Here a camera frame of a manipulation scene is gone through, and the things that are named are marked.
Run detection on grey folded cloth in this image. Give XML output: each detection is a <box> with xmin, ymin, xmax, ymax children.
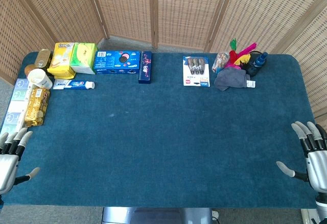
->
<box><xmin>214</xmin><ymin>66</ymin><xmax>256</xmax><ymax>92</ymax></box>

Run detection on dark blue slim box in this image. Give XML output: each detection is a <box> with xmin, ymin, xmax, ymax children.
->
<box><xmin>138</xmin><ymin>51</ymin><xmax>153</xmax><ymax>84</ymax></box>

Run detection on white paper cup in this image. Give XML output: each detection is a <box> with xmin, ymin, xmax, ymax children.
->
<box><xmin>27</xmin><ymin>68</ymin><xmax>53</xmax><ymax>90</ymax></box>

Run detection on yellow snack bag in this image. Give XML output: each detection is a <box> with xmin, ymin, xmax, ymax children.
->
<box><xmin>46</xmin><ymin>42</ymin><xmax>76</xmax><ymax>80</ymax></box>

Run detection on brown round lid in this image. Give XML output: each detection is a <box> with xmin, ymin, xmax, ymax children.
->
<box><xmin>24</xmin><ymin>64</ymin><xmax>38</xmax><ymax>78</ymax></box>

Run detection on toothpaste box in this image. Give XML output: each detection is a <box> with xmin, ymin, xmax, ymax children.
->
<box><xmin>52</xmin><ymin>79</ymin><xmax>96</xmax><ymax>90</ymax></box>

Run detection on blue table mat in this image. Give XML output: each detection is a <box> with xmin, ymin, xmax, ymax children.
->
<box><xmin>1</xmin><ymin>51</ymin><xmax>319</xmax><ymax>209</ymax></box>

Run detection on gold tin can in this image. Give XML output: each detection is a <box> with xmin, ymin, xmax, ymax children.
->
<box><xmin>35</xmin><ymin>48</ymin><xmax>52</xmax><ymax>69</ymax></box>

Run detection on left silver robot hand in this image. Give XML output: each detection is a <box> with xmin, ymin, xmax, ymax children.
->
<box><xmin>0</xmin><ymin>127</ymin><xmax>41</xmax><ymax>195</ymax></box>

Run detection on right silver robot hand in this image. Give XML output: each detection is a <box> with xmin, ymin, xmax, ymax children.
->
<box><xmin>275</xmin><ymin>121</ymin><xmax>327</xmax><ymax>192</ymax></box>

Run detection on light blue tissue packs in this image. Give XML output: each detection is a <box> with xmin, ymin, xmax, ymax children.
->
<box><xmin>1</xmin><ymin>78</ymin><xmax>33</xmax><ymax>135</ymax></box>

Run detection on green tissue pack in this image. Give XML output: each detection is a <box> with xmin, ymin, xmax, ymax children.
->
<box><xmin>69</xmin><ymin>42</ymin><xmax>98</xmax><ymax>75</ymax></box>

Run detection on blue Oreo cookie box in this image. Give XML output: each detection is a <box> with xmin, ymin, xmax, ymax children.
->
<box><xmin>94</xmin><ymin>50</ymin><xmax>142</xmax><ymax>75</ymax></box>

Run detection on wicker folding screen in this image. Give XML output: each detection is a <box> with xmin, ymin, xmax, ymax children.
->
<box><xmin>0</xmin><ymin>0</ymin><xmax>327</xmax><ymax>133</ymax></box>

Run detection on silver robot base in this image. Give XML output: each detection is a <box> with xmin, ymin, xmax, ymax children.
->
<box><xmin>101</xmin><ymin>207</ymin><xmax>220</xmax><ymax>224</ymax></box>

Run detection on colourful feather shuttlecock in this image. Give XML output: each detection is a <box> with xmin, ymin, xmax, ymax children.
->
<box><xmin>224</xmin><ymin>38</ymin><xmax>258</xmax><ymax>70</ymax></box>

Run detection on gold biscuit pack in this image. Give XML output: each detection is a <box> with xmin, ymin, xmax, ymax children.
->
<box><xmin>24</xmin><ymin>87</ymin><xmax>51</xmax><ymax>128</ymax></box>

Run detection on blue capped black bottle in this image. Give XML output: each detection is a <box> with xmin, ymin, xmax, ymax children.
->
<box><xmin>245</xmin><ymin>51</ymin><xmax>268</xmax><ymax>78</ymax></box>

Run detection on clear plastic jar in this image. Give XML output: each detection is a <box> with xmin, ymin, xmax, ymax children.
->
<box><xmin>212</xmin><ymin>52</ymin><xmax>230</xmax><ymax>74</ymax></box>

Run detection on pen blister pack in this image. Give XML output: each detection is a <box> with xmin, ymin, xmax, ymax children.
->
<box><xmin>182</xmin><ymin>56</ymin><xmax>211</xmax><ymax>88</ymax></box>

